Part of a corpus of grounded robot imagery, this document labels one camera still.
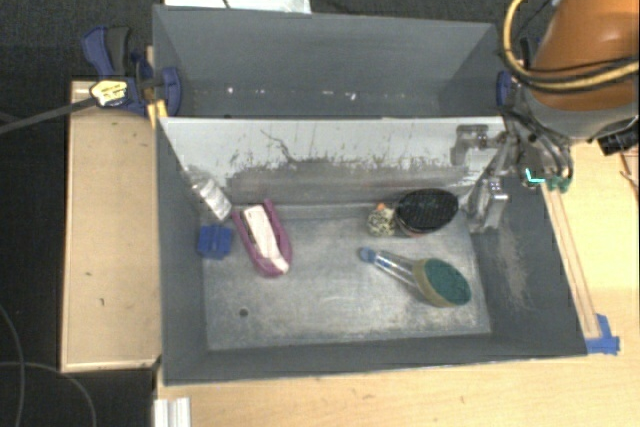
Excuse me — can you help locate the purple and white stapler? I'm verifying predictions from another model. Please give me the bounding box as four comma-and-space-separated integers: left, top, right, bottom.
230, 198, 294, 279

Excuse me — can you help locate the pale wood board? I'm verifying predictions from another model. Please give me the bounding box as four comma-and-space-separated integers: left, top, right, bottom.
59, 80, 164, 374

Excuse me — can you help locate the blue ridged block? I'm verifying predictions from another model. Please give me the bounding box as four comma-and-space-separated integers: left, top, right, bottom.
195, 223, 237, 262

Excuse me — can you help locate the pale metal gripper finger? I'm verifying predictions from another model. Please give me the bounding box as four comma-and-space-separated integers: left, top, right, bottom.
451, 124, 504, 165
466, 174, 512, 234

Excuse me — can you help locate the speckled toy with orange tip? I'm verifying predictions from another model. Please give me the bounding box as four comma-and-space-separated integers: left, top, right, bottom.
366, 201, 399, 238

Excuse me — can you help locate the black cylinder on white bracket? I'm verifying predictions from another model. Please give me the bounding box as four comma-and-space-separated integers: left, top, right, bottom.
597, 128, 638, 158

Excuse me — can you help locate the grey metal bin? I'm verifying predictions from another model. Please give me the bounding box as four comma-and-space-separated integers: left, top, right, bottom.
150, 3, 589, 387

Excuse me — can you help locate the green pad dish scrubber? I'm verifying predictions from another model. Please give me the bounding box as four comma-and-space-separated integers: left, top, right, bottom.
356, 246, 473, 309

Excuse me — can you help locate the clear plastic bottle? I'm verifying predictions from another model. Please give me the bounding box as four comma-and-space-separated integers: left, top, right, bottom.
186, 166, 234, 223

